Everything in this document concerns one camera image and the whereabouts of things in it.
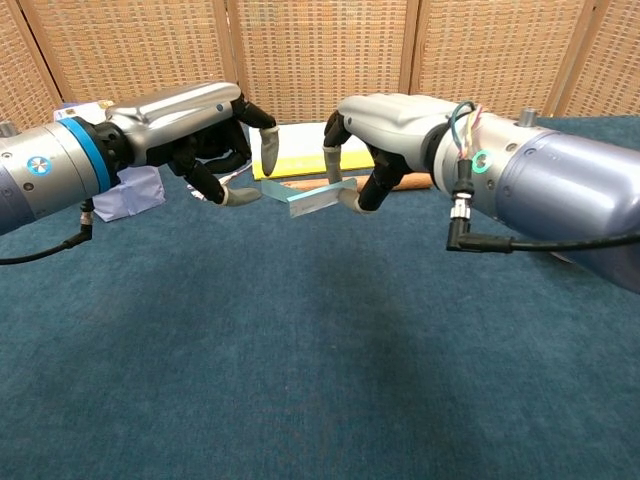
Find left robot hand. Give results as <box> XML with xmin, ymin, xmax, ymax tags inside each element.
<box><xmin>94</xmin><ymin>81</ymin><xmax>280</xmax><ymax>207</ymax></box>

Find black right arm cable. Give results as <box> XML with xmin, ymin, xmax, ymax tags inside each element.
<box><xmin>445</xmin><ymin>192</ymin><xmax>640</xmax><ymax>254</ymax></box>

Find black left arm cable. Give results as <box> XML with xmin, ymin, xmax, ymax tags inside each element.
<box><xmin>0</xmin><ymin>198</ymin><xmax>96</xmax><ymax>266</ymax></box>

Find dark blue table carpet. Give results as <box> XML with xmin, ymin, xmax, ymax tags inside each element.
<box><xmin>0</xmin><ymin>114</ymin><xmax>640</xmax><ymax>480</ymax></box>

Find woven bamboo folding screen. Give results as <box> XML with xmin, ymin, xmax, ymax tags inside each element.
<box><xmin>0</xmin><ymin>0</ymin><xmax>640</xmax><ymax>132</ymax></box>

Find brown wooden rod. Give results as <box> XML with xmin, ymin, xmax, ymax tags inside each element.
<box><xmin>279</xmin><ymin>172</ymin><xmax>432</xmax><ymax>194</ymax></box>

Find coloured right wrist wires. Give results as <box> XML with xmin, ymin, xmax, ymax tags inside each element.
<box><xmin>447</xmin><ymin>99</ymin><xmax>485</xmax><ymax>162</ymax></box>

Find blue white tissue pack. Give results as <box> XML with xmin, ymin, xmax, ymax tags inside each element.
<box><xmin>53</xmin><ymin>99</ymin><xmax>167</xmax><ymax>223</ymax></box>

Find white and yellow notebook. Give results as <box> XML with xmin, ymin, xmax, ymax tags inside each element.
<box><xmin>248</xmin><ymin>121</ymin><xmax>376</xmax><ymax>181</ymax></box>

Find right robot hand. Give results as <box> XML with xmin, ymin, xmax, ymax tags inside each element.
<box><xmin>323</xmin><ymin>92</ymin><xmax>454</xmax><ymax>215</ymax></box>

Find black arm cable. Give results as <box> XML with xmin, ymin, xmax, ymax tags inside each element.
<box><xmin>0</xmin><ymin>198</ymin><xmax>96</xmax><ymax>266</ymax></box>
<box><xmin>445</xmin><ymin>192</ymin><xmax>640</xmax><ymax>254</ymax></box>

